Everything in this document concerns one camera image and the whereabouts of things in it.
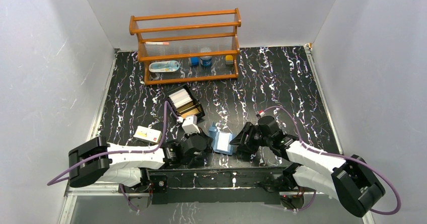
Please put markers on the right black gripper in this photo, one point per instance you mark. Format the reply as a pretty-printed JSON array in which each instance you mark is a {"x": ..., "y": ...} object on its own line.
[{"x": 247, "y": 146}]

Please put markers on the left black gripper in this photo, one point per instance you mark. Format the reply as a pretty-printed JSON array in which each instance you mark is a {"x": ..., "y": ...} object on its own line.
[{"x": 203, "y": 142}]

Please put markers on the blue card holder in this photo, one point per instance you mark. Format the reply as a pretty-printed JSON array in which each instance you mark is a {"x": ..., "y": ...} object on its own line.
[{"x": 221, "y": 140}]

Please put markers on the black card tray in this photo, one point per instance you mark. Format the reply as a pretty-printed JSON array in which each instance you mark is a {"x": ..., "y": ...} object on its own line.
[{"x": 175, "y": 110}]

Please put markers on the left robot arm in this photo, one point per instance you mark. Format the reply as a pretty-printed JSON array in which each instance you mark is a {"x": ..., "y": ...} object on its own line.
[{"x": 98, "y": 160}]

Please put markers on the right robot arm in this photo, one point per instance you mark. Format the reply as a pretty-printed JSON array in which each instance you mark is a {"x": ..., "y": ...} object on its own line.
[{"x": 350, "y": 182}]

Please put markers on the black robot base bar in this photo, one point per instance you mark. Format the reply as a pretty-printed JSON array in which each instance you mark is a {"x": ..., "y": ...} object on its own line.
[{"x": 217, "y": 184}]

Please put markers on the white card stack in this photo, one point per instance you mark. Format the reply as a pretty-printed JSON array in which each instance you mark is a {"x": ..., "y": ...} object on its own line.
[{"x": 180, "y": 98}]

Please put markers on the small white and yellow box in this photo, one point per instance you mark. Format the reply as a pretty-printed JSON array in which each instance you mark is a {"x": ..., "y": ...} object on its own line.
[{"x": 147, "y": 135}]

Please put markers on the yellow and grey sponge block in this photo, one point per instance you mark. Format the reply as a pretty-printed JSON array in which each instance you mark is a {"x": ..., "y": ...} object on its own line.
[{"x": 229, "y": 59}]

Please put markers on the toothbrush blister pack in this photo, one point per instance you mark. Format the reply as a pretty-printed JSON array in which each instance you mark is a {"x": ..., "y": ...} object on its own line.
[{"x": 164, "y": 66}]

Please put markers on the blue lidded jar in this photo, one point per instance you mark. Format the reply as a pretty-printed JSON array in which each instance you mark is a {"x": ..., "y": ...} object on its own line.
[{"x": 205, "y": 61}]

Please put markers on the small blue box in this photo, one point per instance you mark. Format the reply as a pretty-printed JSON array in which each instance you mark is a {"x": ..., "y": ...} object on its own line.
[{"x": 193, "y": 61}]

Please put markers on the white and orange tube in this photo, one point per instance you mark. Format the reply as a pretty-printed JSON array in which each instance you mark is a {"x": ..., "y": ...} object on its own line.
[{"x": 157, "y": 43}]

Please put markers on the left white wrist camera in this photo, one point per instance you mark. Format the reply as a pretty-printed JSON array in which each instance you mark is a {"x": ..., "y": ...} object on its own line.
[{"x": 189, "y": 125}]

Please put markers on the orange wooden wire shelf rack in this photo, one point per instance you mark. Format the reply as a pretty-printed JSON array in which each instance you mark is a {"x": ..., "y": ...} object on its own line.
[{"x": 187, "y": 34}]

